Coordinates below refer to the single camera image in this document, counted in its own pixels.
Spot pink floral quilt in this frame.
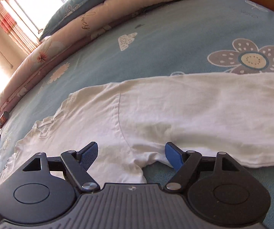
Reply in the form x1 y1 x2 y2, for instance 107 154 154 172
0 0 199 118

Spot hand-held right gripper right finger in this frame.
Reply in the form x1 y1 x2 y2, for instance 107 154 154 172
164 142 242 193

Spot white printed long-sleeve shirt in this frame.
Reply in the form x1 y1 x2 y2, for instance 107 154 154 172
0 73 274 189

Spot teal floral pillow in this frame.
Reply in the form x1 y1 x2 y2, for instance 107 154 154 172
39 0 132 42

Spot pink striped curtain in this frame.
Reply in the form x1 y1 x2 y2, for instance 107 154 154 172
0 0 40 55

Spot red chip can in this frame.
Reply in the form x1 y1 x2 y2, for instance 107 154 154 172
0 111 10 129

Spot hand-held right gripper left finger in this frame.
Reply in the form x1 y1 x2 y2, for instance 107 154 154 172
23 142 101 193

